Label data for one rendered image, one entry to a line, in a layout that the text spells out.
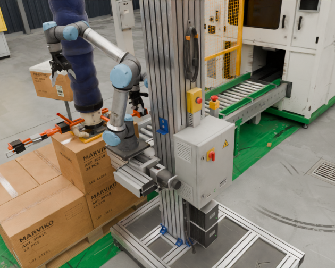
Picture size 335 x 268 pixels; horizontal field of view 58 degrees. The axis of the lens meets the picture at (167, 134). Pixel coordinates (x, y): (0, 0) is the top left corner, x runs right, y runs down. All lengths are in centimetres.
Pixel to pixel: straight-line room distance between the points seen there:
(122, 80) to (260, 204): 203
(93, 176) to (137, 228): 57
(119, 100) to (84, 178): 93
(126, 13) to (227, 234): 255
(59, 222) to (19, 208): 33
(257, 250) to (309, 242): 59
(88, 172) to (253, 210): 160
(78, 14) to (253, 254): 210
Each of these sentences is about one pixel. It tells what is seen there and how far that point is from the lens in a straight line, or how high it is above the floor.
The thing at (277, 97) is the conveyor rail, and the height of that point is 47.
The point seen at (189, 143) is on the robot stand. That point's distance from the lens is 173.
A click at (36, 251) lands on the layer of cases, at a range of 265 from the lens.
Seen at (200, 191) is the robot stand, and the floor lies 91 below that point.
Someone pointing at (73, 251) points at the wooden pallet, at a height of 2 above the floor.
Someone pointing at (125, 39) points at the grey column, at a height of 135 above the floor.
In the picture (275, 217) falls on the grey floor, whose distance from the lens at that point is 309.
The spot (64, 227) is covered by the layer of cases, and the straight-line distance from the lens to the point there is 264.
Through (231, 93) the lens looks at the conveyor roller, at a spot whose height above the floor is 52.
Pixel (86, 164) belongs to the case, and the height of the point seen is 81.
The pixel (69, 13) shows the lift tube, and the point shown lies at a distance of 222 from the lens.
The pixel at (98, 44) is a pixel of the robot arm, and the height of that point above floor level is 174.
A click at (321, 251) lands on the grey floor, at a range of 293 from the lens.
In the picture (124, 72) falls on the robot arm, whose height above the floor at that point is 163.
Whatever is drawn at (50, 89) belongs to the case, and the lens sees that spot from 431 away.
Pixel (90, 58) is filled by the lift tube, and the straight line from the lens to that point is 233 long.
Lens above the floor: 214
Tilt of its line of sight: 30 degrees down
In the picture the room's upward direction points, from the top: 4 degrees counter-clockwise
